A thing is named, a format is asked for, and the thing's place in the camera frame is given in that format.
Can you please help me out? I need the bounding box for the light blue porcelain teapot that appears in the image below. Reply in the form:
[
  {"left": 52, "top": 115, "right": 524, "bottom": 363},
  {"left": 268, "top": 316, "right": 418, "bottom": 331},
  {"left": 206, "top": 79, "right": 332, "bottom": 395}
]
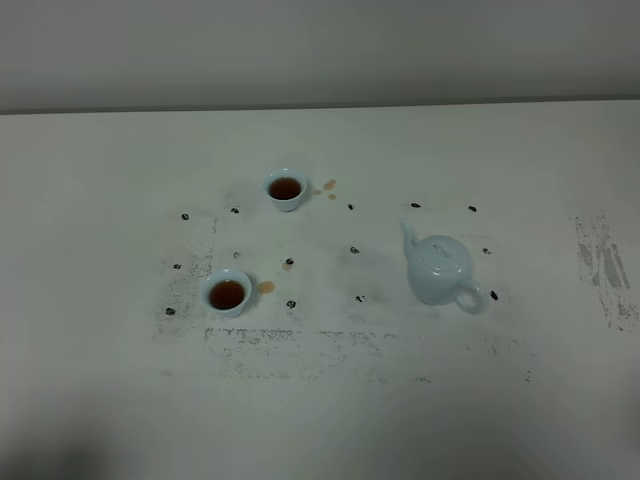
[{"left": 400, "top": 220, "right": 487, "bottom": 315}]

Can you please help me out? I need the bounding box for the far light blue teacup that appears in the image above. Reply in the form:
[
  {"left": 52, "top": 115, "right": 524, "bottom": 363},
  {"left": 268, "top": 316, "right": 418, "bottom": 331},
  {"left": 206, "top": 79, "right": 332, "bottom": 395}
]
[{"left": 263, "top": 168, "right": 308, "bottom": 212}]

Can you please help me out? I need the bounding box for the light blue teacup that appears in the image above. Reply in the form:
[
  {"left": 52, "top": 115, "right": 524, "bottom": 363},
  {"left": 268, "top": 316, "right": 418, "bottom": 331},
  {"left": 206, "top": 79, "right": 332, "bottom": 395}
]
[
  {"left": 200, "top": 268, "right": 252, "bottom": 318},
  {"left": 263, "top": 168, "right": 308, "bottom": 212}
]

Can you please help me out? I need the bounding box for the near light blue teacup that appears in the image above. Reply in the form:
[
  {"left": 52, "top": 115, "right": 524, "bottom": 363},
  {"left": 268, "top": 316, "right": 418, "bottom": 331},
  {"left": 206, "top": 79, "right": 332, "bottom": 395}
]
[{"left": 200, "top": 268, "right": 252, "bottom": 318}]

